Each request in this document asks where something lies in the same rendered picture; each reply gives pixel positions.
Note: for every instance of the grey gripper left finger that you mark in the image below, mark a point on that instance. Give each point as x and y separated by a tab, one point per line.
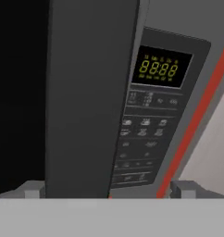
32	189

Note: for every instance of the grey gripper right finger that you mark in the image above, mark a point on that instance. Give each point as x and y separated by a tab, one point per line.
188	189

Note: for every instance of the grey microwave oven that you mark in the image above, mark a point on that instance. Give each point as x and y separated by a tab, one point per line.
154	129

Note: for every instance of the dark grey microwave door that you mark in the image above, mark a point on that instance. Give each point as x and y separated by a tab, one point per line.
86	102

